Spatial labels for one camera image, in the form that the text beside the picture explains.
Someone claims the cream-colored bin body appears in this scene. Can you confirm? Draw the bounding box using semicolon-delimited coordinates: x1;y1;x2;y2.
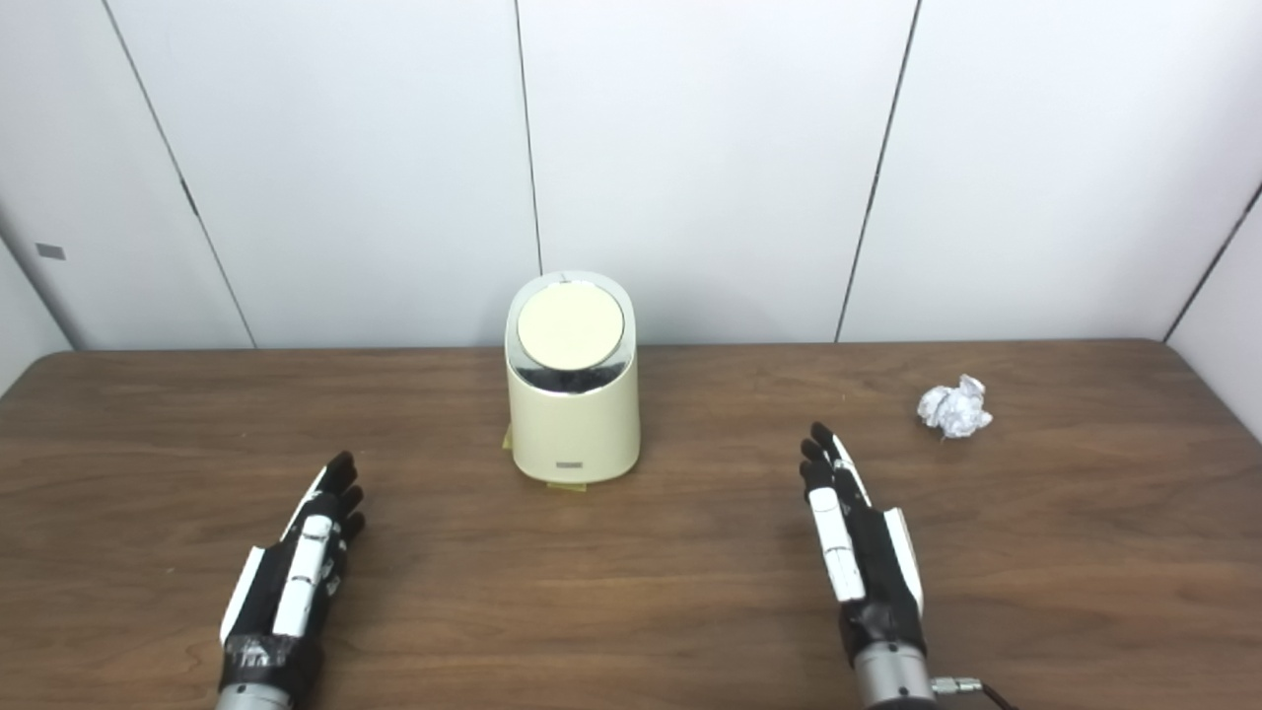
505;271;641;486

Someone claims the round cream bin lid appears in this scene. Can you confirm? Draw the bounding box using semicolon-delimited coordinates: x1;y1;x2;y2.
517;280;625;371

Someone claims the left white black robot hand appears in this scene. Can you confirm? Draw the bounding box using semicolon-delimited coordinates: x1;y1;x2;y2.
219;452;366;691

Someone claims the white paper ball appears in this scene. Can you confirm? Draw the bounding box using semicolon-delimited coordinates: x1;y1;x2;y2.
917;374;994;440

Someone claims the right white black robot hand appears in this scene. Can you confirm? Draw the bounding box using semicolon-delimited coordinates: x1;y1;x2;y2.
799;422;928;664

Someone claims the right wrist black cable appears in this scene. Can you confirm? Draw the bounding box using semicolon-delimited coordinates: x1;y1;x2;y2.
932;675;1017;710

